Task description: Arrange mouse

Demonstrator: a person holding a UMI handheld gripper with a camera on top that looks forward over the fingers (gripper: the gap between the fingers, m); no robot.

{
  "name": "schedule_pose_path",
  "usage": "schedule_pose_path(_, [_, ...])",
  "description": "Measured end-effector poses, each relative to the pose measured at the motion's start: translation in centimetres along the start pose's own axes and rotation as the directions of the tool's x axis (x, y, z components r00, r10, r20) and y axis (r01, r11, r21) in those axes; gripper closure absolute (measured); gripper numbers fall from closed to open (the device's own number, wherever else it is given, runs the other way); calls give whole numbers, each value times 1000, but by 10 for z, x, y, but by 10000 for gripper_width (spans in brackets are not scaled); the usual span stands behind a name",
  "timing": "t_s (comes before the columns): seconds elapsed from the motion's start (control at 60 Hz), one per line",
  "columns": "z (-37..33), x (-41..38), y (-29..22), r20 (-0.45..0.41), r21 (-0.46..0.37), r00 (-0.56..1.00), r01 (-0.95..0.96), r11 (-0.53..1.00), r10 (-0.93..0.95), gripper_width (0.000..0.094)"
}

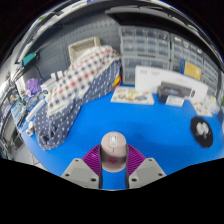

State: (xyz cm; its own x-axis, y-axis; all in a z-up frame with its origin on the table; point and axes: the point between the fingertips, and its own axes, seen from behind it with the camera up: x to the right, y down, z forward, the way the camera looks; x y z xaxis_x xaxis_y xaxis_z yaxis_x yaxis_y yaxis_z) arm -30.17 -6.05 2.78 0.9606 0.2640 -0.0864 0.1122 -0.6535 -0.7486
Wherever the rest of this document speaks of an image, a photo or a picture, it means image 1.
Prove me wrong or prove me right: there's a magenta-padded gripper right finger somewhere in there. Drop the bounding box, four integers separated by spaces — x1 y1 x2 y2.
125 144 167 190

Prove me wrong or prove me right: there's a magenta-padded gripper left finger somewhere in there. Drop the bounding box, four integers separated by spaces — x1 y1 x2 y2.
60 144 103 190

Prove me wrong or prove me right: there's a pink beige computer mouse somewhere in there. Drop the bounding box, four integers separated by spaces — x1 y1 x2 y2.
99 131 129 173

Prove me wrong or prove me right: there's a black mouse pad white print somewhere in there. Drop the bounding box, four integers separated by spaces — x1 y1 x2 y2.
189 115 214 149

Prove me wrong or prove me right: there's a navy white polka-dot cloth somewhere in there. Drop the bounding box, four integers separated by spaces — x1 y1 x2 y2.
33 58 123 152

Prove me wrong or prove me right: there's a white plastic tube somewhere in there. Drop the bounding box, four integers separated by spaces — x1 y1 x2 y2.
25 99 46 123

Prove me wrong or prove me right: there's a small black box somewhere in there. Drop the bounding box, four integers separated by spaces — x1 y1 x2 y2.
157 80 194 108

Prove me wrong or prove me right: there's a red blue plaid cloth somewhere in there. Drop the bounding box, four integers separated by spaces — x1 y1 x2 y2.
44 44 122 113

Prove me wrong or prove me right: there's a long white keyboard box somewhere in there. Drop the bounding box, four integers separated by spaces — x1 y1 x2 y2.
134 65 209 103

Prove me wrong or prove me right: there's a purple bag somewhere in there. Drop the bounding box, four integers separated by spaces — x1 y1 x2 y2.
26 77 42 96

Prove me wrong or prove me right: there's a white woven basket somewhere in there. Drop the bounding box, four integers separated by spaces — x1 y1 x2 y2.
68 36 102 63

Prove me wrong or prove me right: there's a teal tool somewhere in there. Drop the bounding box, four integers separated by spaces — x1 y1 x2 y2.
21 52 37 67

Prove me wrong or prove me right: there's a dark wall shelf unit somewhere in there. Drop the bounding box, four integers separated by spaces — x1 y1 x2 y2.
104 6 224 68

